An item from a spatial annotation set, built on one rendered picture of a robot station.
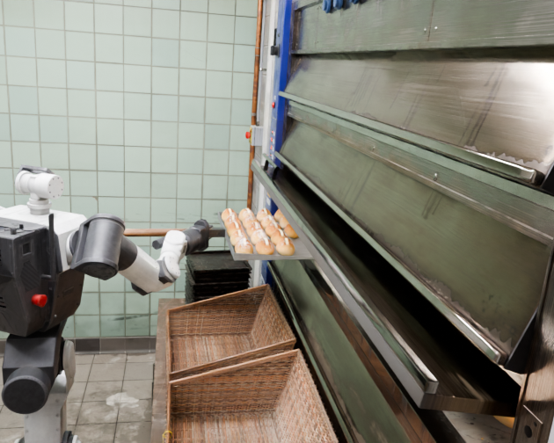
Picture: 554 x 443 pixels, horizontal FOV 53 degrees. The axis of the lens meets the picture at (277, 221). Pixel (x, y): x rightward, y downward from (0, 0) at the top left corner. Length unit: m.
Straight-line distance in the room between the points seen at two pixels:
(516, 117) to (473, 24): 0.24
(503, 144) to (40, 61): 2.84
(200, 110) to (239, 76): 0.30
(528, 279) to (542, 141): 0.20
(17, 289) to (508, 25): 1.21
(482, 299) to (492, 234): 0.11
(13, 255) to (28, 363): 0.33
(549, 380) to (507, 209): 0.25
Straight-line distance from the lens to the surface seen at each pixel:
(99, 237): 1.49
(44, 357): 1.65
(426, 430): 1.19
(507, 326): 0.89
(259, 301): 2.64
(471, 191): 1.00
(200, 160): 3.38
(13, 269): 1.48
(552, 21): 0.90
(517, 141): 0.87
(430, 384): 0.83
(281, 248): 1.99
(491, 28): 1.03
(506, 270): 0.93
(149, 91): 3.33
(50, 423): 1.89
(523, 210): 0.88
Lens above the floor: 1.84
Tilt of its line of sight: 16 degrees down
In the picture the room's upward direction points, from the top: 4 degrees clockwise
